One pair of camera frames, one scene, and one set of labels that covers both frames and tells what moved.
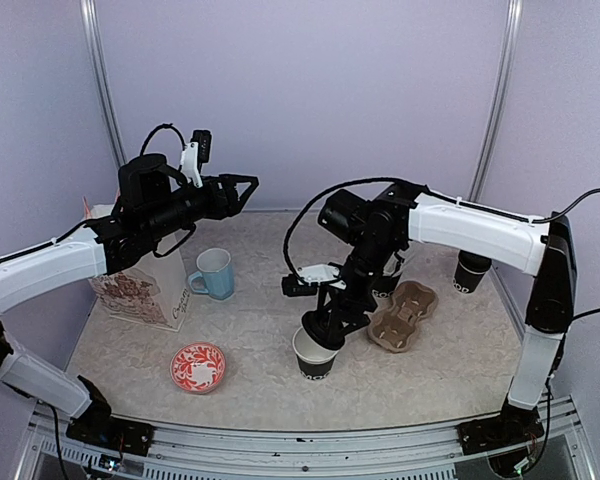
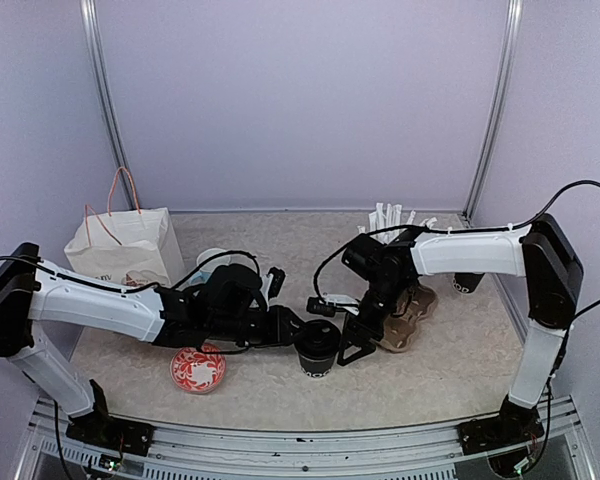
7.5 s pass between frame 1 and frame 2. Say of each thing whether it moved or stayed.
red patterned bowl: stayed
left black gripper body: moved
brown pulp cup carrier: stayed
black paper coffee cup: stayed
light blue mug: stayed
